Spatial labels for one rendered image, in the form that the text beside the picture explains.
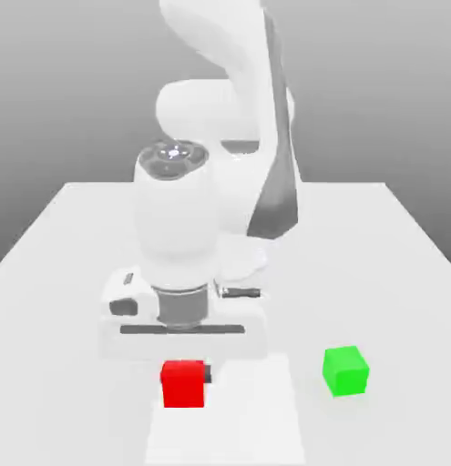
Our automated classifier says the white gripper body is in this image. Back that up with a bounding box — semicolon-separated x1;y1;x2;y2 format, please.
97;308;267;362

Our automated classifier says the small green cube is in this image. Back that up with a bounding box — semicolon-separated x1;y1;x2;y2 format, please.
322;345;371;398

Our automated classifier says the small red cube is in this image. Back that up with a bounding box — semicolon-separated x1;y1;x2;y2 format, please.
159;360;206;409

